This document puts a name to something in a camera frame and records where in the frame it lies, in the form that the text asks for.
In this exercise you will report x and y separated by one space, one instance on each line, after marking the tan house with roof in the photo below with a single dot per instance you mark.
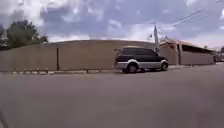
193 53

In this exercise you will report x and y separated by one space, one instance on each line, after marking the large dark green tree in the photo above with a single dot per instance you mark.
20 35

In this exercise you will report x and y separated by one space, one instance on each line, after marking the long tan wall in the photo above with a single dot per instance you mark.
76 55

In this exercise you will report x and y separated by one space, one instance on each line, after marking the pale tower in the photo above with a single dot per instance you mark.
156 39

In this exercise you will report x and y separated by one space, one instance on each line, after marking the grey asphalt road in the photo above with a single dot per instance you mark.
110 100

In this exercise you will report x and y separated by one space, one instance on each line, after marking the row of short bollards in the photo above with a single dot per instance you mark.
36 71

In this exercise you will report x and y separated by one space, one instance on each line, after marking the dark and silver car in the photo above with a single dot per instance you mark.
140 59

